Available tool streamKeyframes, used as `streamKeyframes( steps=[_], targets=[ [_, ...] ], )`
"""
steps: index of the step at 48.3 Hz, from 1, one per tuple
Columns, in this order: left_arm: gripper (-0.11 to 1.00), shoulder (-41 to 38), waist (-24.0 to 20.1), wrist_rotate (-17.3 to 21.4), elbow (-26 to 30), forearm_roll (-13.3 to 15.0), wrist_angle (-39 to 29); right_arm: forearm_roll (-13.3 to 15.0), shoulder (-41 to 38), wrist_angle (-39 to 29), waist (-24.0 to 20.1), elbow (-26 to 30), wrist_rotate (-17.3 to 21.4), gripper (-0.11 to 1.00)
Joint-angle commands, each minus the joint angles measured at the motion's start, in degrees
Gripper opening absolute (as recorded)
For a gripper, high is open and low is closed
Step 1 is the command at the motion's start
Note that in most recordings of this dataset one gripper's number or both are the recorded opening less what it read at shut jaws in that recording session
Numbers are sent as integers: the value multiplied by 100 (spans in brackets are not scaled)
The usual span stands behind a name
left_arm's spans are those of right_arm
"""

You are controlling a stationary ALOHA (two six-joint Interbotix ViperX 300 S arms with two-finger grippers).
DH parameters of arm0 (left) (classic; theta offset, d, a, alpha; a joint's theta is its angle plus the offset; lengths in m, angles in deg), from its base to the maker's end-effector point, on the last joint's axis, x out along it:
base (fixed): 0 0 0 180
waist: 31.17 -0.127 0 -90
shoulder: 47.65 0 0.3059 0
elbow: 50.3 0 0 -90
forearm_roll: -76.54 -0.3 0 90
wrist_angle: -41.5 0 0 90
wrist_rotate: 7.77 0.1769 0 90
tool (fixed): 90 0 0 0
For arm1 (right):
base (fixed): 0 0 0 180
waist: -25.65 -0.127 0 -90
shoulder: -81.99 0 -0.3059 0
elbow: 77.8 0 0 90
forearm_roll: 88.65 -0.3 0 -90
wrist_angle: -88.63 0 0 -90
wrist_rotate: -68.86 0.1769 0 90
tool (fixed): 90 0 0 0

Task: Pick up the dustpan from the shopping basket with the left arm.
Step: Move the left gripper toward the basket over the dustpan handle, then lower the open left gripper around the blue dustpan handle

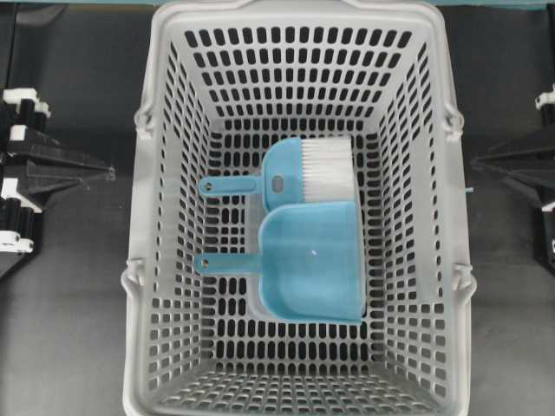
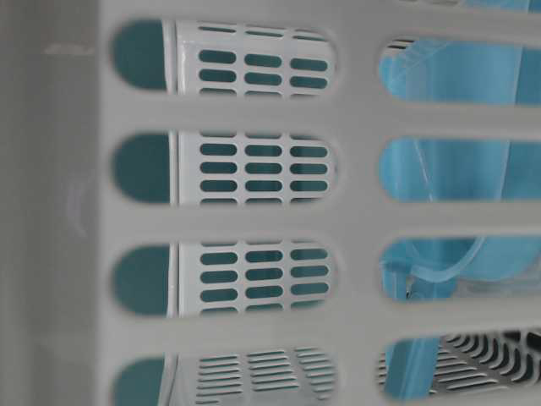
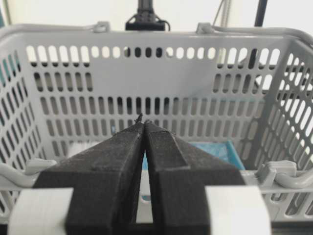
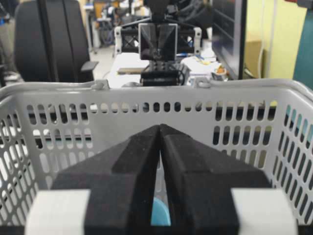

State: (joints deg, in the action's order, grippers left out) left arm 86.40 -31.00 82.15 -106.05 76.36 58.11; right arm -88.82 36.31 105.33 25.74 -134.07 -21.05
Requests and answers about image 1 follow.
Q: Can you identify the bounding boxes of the blue plastic dustpan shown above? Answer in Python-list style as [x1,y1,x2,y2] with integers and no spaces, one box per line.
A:
[194,200,365,324]

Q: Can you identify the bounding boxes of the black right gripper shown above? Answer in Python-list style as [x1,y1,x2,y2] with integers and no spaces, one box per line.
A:
[471,88,554,264]

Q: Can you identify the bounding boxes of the grey plastic shopping basket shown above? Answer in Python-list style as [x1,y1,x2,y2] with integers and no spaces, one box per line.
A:
[121,1,477,415]

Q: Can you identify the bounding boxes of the blue brush white bristles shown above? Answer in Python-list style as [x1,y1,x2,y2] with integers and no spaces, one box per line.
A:
[198,137,356,212]

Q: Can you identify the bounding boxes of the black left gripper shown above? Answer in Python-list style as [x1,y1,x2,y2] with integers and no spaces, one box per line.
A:
[1,88,115,252]

